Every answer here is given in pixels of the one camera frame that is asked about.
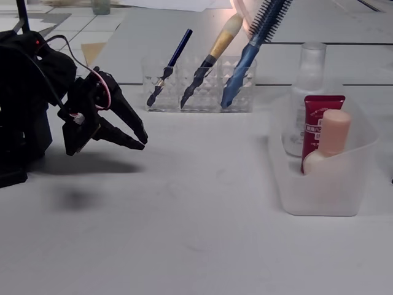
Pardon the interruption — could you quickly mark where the red hand cream tube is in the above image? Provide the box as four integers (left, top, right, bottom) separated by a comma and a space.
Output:
300, 95, 346, 175

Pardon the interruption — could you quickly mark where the blue round hairbrush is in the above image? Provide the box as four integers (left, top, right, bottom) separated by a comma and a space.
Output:
220, 0, 294, 109

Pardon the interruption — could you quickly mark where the gold-handled makeup brush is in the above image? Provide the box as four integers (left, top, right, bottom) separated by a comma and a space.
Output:
180, 14, 244, 109

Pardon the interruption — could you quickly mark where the black camera cable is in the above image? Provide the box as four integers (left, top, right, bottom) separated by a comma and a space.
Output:
29, 53, 76, 119

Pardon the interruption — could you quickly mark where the pink bottle with ribbed cap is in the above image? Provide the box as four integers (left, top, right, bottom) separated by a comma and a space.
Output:
303, 109, 352, 176

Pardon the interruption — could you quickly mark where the translucent grey-green cup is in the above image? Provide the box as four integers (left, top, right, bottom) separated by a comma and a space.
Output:
91, 0, 111, 15

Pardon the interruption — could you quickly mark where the clear spray bottle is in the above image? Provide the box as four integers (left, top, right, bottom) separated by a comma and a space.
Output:
281, 41, 327, 158

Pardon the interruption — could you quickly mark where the black wheeled stand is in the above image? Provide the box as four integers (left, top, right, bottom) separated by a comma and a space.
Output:
15, 0, 31, 33

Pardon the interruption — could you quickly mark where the white paper sheet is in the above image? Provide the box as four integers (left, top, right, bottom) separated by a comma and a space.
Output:
118, 0, 217, 9

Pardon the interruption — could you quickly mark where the clear acrylic organizer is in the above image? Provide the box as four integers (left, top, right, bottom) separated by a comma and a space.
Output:
141, 54, 258, 113

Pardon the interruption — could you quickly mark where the pale pink curved tube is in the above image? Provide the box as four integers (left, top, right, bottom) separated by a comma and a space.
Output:
229, 0, 254, 30

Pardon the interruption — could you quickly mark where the dark blue eyeliner pencil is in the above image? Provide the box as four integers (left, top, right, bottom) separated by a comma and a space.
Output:
146, 28, 193, 108

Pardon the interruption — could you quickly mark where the frosted plastic bin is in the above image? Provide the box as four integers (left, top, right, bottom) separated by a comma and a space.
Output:
268, 78, 381, 217

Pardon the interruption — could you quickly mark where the brown cardboard piece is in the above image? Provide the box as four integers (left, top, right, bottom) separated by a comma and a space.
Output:
80, 42, 107, 67

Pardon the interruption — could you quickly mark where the black gripper camera board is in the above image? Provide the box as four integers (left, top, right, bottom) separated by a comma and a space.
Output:
62, 113, 103, 156

